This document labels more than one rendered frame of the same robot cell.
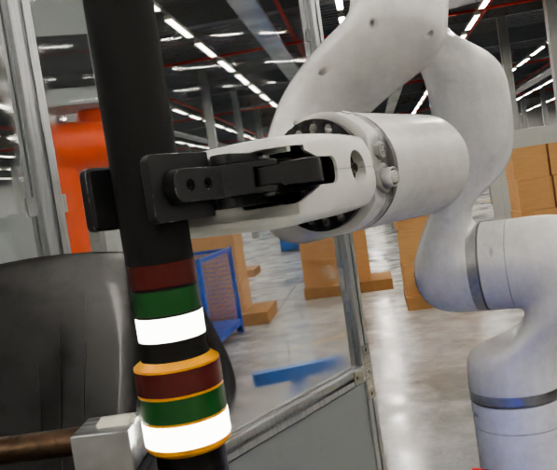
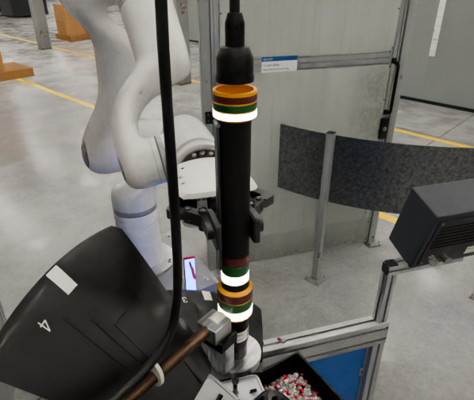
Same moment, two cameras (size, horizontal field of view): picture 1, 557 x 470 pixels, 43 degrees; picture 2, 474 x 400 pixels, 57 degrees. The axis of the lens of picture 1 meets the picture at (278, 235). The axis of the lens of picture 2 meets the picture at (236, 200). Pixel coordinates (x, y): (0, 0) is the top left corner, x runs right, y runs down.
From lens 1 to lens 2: 0.49 m
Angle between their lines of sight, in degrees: 58
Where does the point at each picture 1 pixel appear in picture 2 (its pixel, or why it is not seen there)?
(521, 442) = (146, 229)
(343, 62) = (150, 86)
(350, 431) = not seen: outside the picture
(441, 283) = (107, 162)
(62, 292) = (103, 265)
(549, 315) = not seen: hidden behind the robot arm
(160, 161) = (258, 219)
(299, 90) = (131, 103)
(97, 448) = (222, 330)
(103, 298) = (124, 260)
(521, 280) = not seen: hidden behind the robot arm
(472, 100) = (129, 65)
